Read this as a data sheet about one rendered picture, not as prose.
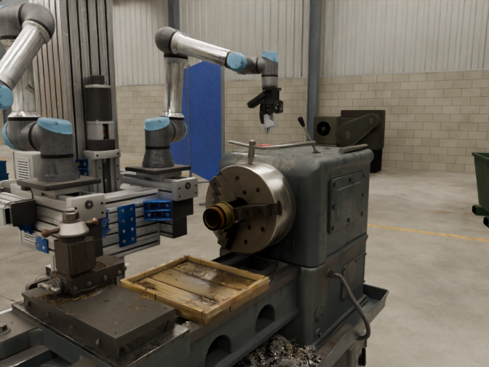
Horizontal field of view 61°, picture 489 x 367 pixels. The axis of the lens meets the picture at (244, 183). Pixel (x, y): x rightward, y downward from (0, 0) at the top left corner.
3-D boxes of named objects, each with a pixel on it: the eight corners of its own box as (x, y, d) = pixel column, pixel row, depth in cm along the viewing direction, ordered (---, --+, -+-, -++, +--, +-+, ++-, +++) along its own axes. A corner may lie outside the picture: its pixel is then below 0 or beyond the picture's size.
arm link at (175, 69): (152, 142, 204) (157, 26, 194) (167, 140, 218) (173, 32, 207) (174, 145, 200) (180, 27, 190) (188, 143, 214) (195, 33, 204)
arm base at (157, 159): (135, 166, 197) (134, 145, 195) (159, 163, 209) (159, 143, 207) (156, 169, 188) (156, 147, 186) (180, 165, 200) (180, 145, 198)
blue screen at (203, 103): (153, 171, 1019) (150, 73, 980) (185, 170, 1048) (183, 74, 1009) (199, 205, 642) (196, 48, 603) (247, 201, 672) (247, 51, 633)
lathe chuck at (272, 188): (217, 234, 163) (223, 156, 156) (286, 258, 145) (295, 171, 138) (202, 240, 156) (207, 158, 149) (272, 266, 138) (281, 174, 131)
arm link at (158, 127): (139, 145, 193) (138, 116, 191) (155, 144, 206) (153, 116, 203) (161, 146, 189) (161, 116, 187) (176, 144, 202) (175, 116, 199)
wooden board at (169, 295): (187, 264, 152) (187, 253, 151) (269, 288, 131) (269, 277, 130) (119, 292, 128) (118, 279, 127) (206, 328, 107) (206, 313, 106)
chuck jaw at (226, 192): (235, 204, 148) (218, 177, 151) (244, 197, 145) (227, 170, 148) (215, 210, 139) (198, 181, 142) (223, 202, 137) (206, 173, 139)
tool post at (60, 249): (82, 263, 109) (80, 227, 107) (99, 270, 105) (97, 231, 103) (55, 272, 103) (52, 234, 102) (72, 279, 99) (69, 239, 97)
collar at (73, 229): (77, 226, 108) (76, 215, 107) (95, 231, 103) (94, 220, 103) (47, 234, 101) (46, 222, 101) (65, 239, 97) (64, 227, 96)
